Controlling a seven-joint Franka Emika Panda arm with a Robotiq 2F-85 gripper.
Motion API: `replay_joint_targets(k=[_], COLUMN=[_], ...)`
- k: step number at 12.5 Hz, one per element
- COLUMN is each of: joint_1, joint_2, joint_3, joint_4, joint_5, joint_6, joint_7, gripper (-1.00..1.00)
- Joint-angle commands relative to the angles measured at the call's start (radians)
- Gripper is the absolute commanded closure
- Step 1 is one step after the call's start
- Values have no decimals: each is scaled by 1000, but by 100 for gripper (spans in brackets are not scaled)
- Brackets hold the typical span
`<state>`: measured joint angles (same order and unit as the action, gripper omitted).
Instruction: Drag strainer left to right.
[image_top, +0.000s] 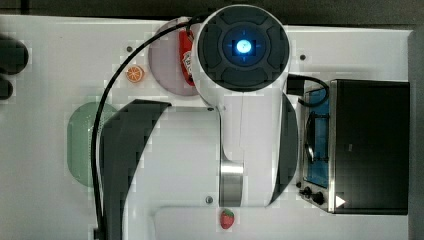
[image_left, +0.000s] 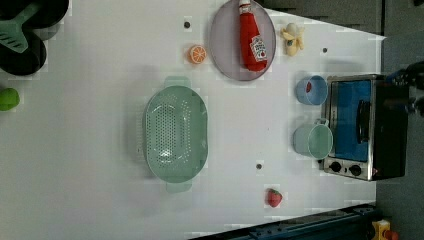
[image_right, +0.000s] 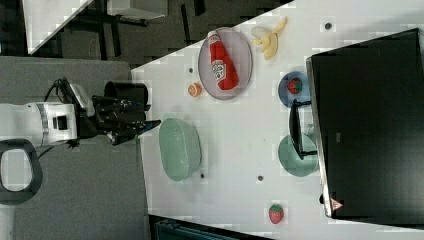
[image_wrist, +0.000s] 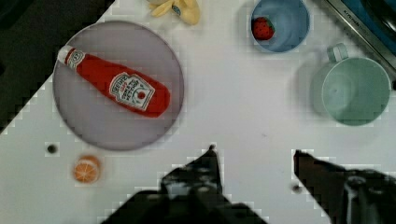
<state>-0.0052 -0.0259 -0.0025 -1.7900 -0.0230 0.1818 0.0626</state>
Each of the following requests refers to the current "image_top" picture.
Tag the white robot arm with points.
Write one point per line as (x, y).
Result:
(238, 150)

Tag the grey round plate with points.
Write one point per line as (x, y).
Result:
(165, 65)

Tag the red ketchup bottle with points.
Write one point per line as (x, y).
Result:
(186, 38)

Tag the orange slice toy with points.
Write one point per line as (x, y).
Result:
(134, 73)

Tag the red strawberry toy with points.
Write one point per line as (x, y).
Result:
(227, 219)

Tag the black toaster oven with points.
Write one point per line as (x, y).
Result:
(355, 147)

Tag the black object at left edge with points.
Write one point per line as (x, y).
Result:
(14, 57)

